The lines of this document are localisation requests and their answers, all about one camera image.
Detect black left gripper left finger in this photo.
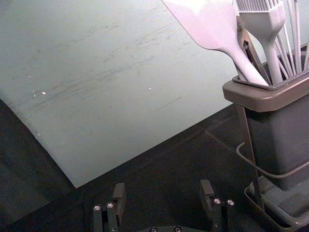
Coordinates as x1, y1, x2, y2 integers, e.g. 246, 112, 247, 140
93, 182, 127, 232

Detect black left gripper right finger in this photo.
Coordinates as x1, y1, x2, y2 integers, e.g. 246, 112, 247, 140
199, 179, 236, 231

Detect black table cloth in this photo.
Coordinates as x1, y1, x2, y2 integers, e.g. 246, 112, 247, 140
0, 96, 309, 232

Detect grey plastic drip tray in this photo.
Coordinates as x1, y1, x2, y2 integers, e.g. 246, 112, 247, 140
244, 174, 309, 231

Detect grey plastic utensil holder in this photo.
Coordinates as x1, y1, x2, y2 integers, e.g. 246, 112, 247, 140
222, 69, 309, 192

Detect dark metal kitchen tongs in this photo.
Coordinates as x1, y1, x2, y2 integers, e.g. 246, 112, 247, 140
236, 15, 273, 86

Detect pale grey silicone spatula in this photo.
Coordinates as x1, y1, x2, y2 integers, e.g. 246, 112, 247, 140
161, 0, 269, 87

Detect pale grey silicone basting brush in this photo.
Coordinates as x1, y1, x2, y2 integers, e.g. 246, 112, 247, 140
235, 0, 287, 86

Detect pale grey wire whisk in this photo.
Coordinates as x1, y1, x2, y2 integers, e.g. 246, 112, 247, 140
275, 0, 309, 76

